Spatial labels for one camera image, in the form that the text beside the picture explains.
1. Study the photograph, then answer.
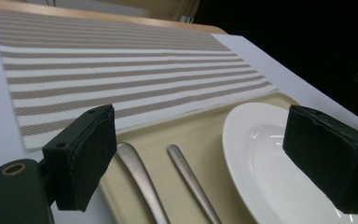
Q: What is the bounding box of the white deep plate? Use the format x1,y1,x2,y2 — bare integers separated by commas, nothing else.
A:
222,102,358,224

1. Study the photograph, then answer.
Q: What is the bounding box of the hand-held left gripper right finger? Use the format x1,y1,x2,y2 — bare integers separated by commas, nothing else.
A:
282,105,358,215

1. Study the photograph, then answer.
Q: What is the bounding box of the striped woven placemat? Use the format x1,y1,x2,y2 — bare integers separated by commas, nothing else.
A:
0,8,279,150

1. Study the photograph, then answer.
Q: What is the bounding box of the wooden table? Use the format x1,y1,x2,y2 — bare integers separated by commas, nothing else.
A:
0,0,227,35

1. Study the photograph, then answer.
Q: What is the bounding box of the steel fork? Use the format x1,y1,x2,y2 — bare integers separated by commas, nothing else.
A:
166,144,222,224

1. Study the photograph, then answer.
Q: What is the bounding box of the steel table knife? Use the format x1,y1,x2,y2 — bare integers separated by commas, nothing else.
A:
115,142,172,224

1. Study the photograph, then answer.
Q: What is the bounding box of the beige plastic tray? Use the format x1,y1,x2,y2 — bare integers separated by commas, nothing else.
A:
97,91,299,224

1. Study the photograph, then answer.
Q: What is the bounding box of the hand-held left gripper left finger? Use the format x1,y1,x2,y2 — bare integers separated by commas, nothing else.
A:
42,104,118,213

